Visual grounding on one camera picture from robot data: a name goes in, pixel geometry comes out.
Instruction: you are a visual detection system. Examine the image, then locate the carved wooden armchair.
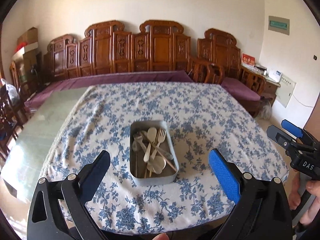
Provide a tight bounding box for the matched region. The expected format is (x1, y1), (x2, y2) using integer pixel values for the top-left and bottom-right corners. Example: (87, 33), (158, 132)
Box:
(197, 28), (267, 118)

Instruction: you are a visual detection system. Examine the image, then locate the brown cardboard box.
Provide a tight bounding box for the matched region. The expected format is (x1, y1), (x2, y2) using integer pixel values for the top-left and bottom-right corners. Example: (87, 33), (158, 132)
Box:
(17, 27), (38, 45)

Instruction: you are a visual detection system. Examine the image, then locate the blue floral tablecloth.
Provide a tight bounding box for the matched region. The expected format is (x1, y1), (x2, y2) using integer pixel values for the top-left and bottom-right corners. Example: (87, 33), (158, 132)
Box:
(40, 82), (289, 233)

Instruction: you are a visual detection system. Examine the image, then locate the wooden side table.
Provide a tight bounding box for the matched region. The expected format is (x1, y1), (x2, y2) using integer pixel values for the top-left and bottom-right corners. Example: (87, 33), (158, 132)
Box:
(241, 65), (280, 103)

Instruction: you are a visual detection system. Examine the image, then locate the metal fork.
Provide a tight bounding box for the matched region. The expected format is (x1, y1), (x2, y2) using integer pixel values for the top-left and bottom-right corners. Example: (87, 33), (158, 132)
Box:
(136, 130), (174, 159)

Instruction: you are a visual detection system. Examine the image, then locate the grey metal tin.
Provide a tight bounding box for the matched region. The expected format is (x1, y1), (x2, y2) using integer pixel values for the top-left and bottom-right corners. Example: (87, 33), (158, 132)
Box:
(129, 120), (180, 186)

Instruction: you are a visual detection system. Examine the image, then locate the clear plastic bag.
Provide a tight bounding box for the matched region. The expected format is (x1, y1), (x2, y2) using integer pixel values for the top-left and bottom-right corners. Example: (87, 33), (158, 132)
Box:
(260, 99), (273, 119)

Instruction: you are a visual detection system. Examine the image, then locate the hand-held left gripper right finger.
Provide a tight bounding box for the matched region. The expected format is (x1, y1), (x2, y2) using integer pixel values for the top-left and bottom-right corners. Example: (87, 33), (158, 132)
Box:
(209, 149), (293, 240)

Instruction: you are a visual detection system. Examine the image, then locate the white plastic spoon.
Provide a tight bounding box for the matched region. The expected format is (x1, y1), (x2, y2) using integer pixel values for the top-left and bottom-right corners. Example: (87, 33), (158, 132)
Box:
(144, 127), (157, 162)
(147, 155), (167, 174)

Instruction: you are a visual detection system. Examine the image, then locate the white wall cabinet door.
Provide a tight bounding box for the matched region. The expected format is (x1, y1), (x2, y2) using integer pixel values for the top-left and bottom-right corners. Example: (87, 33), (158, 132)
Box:
(275, 77), (297, 108)

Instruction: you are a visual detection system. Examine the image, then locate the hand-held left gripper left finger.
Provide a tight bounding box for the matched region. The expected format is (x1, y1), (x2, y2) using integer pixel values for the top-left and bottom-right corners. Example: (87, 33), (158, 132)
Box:
(27, 150), (111, 240)

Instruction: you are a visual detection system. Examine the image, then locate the carved wooden sofa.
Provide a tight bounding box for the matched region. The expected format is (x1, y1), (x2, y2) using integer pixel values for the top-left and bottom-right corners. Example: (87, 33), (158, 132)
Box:
(44, 20), (224, 85)

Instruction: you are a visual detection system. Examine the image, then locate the white box with blue print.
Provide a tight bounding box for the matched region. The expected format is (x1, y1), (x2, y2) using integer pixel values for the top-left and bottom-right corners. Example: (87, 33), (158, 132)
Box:
(269, 69), (282, 82)

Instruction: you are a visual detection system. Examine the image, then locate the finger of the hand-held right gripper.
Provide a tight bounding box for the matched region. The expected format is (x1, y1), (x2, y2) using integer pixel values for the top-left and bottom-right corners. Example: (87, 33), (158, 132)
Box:
(266, 125), (300, 148)
(281, 119), (313, 139)

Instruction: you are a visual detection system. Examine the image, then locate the white plastic bag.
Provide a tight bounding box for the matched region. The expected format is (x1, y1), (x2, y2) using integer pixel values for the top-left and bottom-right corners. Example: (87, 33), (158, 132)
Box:
(0, 78), (19, 105)

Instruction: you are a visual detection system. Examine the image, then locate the white wall cable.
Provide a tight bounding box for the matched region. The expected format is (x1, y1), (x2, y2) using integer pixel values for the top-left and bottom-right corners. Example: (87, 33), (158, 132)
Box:
(292, 92), (315, 107)

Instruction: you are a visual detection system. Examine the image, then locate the purple sofa cushion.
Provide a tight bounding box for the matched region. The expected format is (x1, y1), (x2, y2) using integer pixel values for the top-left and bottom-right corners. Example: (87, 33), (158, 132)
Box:
(25, 70), (194, 108)

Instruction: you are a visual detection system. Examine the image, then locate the white plastic fork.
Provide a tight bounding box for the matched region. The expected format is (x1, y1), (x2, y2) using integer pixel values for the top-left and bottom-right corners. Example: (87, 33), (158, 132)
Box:
(150, 129), (167, 160)

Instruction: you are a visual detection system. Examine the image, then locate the person's right hand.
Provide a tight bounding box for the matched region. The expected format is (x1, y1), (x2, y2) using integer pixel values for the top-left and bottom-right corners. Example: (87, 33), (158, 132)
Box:
(290, 173), (320, 225)

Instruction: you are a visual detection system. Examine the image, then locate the metal spoon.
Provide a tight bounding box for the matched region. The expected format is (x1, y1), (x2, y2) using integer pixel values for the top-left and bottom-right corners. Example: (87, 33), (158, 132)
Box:
(132, 140), (145, 153)

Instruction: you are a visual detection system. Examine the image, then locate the wooden chair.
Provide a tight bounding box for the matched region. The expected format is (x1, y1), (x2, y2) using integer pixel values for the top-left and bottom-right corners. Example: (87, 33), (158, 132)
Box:
(0, 84), (25, 160)

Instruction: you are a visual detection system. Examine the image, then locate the grey wall panel green window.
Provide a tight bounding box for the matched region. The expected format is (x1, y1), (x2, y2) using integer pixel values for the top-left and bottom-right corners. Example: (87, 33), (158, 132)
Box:
(268, 16), (290, 36)

